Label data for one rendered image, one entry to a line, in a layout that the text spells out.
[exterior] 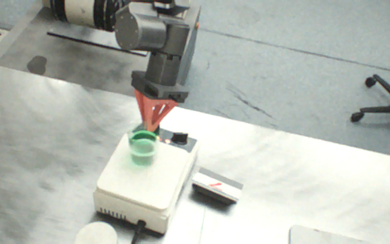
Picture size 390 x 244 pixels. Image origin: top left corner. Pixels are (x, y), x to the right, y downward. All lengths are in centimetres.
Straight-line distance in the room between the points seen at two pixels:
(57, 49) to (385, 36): 199
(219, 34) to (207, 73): 35
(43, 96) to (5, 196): 24
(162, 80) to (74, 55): 92
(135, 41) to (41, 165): 31
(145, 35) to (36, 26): 114
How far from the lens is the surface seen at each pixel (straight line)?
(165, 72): 66
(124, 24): 62
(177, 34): 65
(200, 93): 194
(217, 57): 216
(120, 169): 64
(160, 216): 62
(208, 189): 70
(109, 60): 153
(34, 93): 89
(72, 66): 152
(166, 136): 73
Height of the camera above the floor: 137
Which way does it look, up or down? 50 degrees down
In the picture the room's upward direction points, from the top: 11 degrees clockwise
